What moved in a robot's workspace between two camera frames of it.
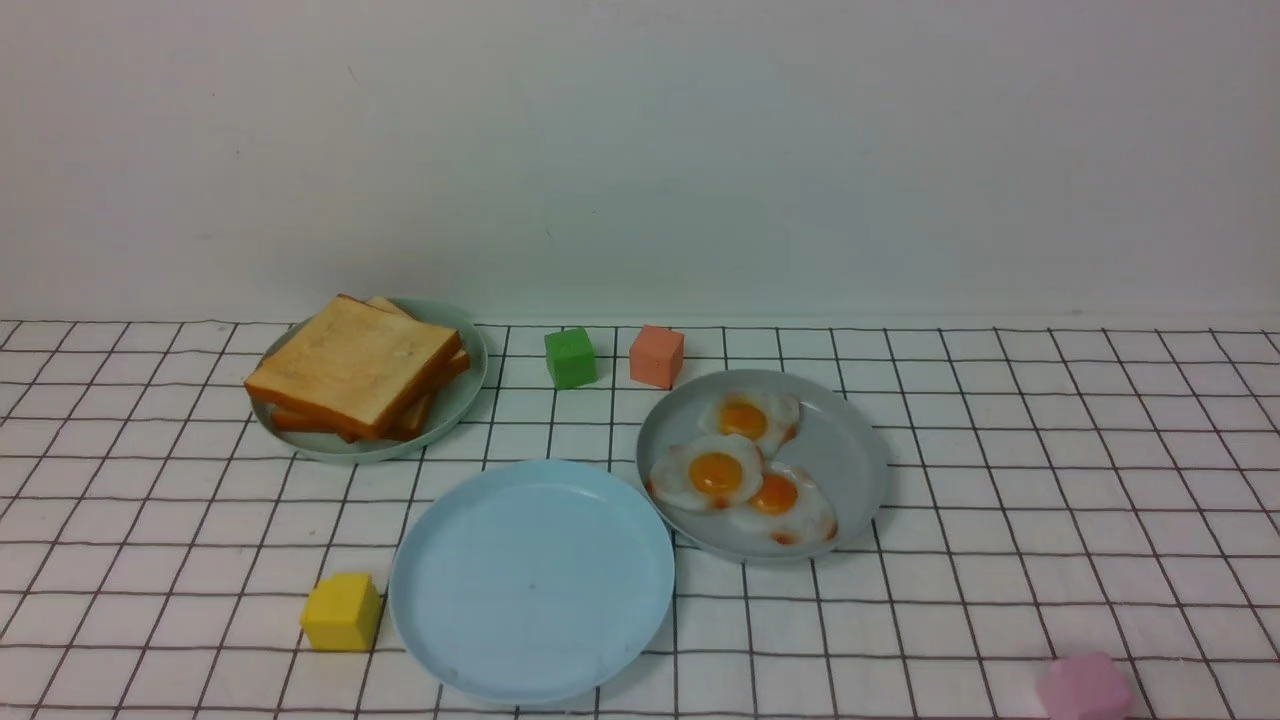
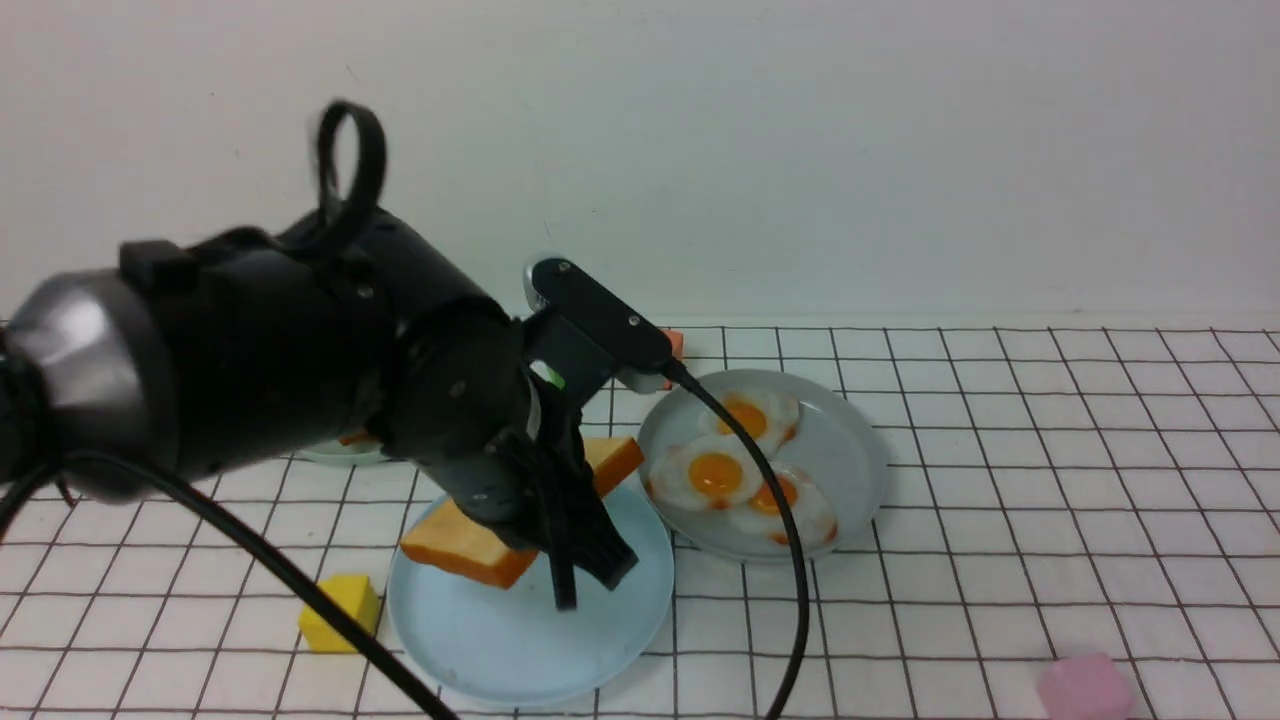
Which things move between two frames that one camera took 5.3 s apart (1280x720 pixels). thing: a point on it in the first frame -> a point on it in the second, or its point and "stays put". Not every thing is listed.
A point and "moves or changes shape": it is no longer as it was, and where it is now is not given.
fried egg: [714, 472] stays put
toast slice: [356, 366] moves or changes shape
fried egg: [789, 509] stays put
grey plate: [836, 445] stays put
